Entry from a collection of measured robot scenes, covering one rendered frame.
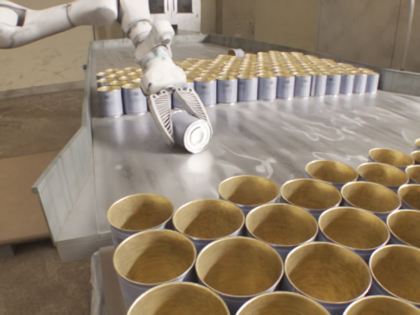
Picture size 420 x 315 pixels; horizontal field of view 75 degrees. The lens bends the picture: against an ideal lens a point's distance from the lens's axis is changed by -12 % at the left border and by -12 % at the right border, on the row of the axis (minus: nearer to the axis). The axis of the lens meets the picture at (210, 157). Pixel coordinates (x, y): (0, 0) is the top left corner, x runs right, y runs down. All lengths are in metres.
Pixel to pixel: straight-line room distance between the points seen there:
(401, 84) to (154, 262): 1.30
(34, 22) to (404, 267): 0.86
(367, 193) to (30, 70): 6.82
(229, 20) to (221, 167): 6.49
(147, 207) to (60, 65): 6.58
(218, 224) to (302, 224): 0.09
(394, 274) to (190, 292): 0.19
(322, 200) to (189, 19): 5.28
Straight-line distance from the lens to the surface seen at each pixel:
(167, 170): 0.57
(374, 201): 0.41
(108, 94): 0.87
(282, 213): 0.33
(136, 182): 0.54
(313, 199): 0.39
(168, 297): 0.24
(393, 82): 1.45
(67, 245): 0.45
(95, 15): 0.80
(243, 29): 7.15
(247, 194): 0.39
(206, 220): 0.34
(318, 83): 1.14
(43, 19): 0.85
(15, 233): 2.23
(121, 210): 0.34
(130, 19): 0.77
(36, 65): 6.94
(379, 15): 3.51
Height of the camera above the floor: 1.34
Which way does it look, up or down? 26 degrees down
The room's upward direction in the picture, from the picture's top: straight up
